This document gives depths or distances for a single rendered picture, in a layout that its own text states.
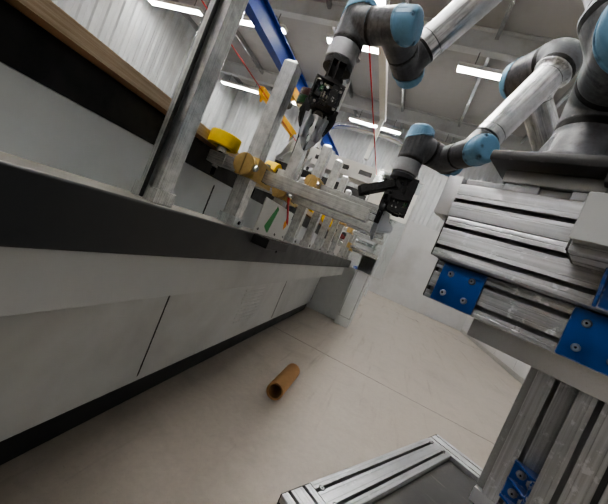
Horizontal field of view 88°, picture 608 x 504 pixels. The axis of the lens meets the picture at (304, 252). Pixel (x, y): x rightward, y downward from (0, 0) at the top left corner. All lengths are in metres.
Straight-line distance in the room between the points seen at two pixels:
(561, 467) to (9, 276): 0.94
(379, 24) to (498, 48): 5.97
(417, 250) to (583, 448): 9.13
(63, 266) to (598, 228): 0.70
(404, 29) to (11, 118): 0.72
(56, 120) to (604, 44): 0.84
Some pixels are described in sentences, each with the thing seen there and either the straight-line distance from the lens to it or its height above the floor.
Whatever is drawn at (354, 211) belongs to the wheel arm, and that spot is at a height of 0.84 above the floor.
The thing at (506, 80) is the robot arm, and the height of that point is 1.45.
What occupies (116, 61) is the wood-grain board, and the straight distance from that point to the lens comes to 0.69.
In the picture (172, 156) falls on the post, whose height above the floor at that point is 0.78.
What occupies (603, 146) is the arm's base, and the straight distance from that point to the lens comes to 0.75.
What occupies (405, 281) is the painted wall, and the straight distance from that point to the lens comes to 9.80.
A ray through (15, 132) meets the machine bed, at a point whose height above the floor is 0.72.
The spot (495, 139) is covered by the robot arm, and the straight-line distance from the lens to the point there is 0.96.
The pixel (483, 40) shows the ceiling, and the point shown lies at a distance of 6.83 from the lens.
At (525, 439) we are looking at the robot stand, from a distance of 0.93.
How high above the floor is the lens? 0.74
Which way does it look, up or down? 3 degrees down
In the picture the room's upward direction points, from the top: 23 degrees clockwise
